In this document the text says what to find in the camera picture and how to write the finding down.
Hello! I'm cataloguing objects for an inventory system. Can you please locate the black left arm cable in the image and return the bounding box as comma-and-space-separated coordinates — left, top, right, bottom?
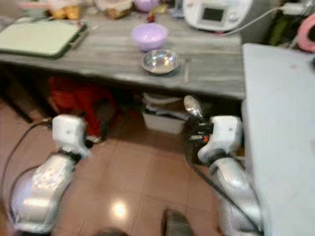
1, 120, 55, 228

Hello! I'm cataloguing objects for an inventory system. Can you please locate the red bag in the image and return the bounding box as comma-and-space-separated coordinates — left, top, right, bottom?
48, 76, 110, 124

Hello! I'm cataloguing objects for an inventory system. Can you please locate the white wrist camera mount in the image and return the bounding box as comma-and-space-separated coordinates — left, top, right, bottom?
52, 114, 88, 157
198, 115, 243, 164

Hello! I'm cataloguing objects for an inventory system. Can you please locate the clear bag of bread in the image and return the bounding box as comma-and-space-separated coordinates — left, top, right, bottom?
95, 0, 134, 20

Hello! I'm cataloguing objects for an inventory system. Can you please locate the green bottle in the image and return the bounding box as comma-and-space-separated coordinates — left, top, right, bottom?
268, 15, 297, 48

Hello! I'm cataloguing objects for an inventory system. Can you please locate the white power plug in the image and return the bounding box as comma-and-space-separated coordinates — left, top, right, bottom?
283, 2, 310, 16

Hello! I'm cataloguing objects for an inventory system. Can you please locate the shiny metal bowl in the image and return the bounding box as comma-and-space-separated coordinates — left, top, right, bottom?
141, 48, 181, 75

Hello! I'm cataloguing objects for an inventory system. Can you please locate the purple plastic bowl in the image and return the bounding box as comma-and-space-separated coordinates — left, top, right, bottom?
131, 23, 169, 52

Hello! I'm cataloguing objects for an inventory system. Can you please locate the dark grey robot foot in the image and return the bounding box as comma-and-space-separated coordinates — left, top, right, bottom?
164, 208, 203, 236

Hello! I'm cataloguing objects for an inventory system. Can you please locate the small purple container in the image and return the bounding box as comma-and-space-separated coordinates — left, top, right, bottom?
133, 0, 159, 13

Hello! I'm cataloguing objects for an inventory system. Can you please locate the pale green tray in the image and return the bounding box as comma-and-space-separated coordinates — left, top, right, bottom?
0, 19, 88, 59

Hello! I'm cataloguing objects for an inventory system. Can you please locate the white kitchen appliance with screen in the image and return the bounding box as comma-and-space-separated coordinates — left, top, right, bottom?
182, 0, 254, 33

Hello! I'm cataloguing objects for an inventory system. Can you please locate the white appliance power cable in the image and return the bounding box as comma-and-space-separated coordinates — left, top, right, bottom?
220, 6, 287, 37

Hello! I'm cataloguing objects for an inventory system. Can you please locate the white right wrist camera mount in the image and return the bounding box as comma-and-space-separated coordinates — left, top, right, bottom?
198, 115, 243, 164

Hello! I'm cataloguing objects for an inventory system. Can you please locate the orange yellow food pack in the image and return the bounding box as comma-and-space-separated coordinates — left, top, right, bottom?
49, 4, 83, 21

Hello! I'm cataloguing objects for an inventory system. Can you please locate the black table leg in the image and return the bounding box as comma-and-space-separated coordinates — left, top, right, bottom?
0, 74, 36, 124

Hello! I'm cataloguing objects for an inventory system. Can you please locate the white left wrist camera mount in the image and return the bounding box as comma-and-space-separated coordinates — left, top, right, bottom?
52, 114, 88, 157

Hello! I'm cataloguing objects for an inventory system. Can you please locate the white plastic storage box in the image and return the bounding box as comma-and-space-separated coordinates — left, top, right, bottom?
141, 92, 188, 136

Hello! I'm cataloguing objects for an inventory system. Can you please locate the pink round object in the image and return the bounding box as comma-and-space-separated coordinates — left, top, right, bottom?
296, 13, 315, 53

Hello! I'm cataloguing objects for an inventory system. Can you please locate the shiny metal spoon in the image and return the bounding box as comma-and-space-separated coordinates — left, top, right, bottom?
183, 95, 203, 120

